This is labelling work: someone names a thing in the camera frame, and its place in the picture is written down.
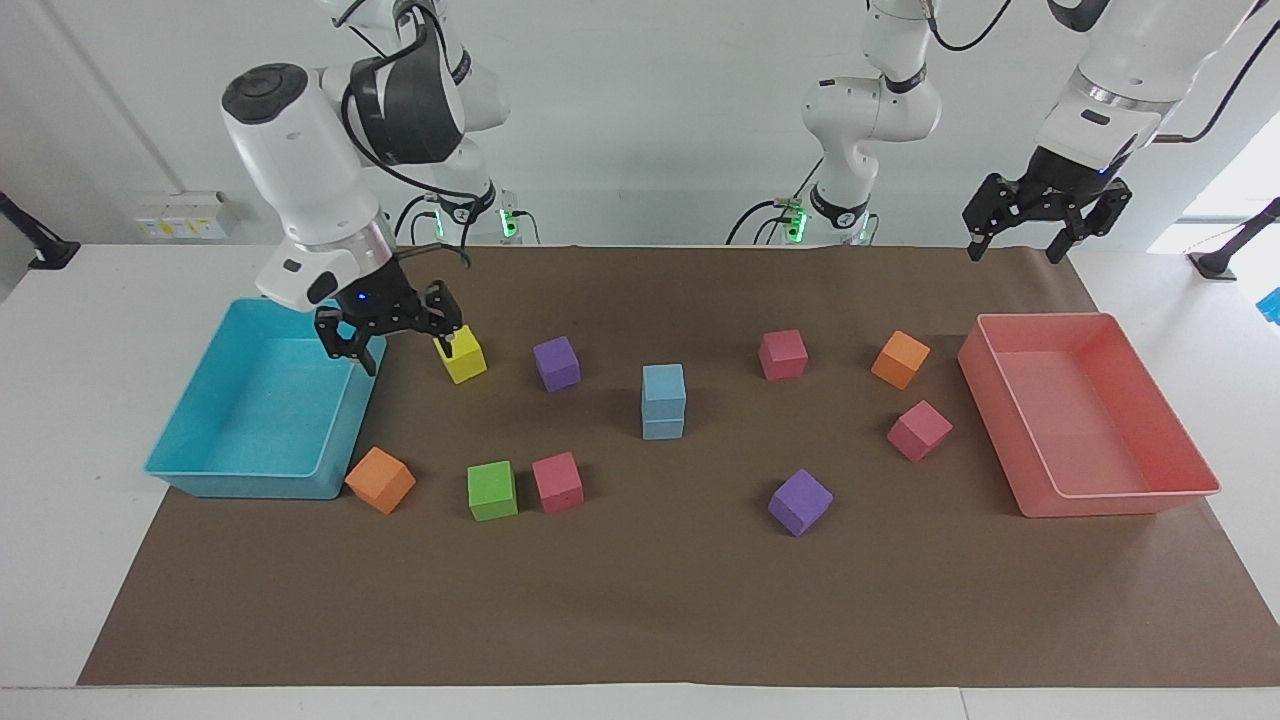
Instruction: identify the purple block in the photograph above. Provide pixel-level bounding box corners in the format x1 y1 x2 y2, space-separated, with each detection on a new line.
767 468 835 539
532 336 583 393

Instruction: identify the blue plastic bin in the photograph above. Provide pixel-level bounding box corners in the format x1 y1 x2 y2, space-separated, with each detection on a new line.
145 298 389 501

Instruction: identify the green block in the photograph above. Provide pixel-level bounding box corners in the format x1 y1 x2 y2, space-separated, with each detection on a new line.
466 460 520 523

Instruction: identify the orange block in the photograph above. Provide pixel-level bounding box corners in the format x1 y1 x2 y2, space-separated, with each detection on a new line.
344 446 417 516
870 330 932 391

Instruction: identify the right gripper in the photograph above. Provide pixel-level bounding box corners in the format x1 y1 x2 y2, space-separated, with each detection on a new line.
314 262 468 378

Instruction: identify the black cable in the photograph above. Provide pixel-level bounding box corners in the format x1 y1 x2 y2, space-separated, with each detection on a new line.
724 158 827 247
339 18 477 271
924 0 1014 54
1148 16 1280 147
394 192 443 243

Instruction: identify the pink block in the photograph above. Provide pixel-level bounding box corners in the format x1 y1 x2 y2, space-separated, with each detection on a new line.
531 451 586 516
886 399 954 464
757 329 810 382

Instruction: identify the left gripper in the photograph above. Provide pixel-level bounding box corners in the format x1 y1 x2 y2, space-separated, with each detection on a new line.
962 146 1134 266

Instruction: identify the pink plastic bin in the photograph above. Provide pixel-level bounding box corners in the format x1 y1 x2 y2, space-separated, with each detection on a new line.
957 312 1223 520

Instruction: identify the white wall socket box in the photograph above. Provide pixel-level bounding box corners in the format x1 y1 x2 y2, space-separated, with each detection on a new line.
133 190 243 242

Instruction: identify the black stand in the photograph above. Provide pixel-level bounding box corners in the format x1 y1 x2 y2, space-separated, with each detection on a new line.
0 191 82 272
1187 196 1280 282

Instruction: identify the yellow block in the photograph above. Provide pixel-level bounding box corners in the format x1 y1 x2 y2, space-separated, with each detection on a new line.
432 325 489 386

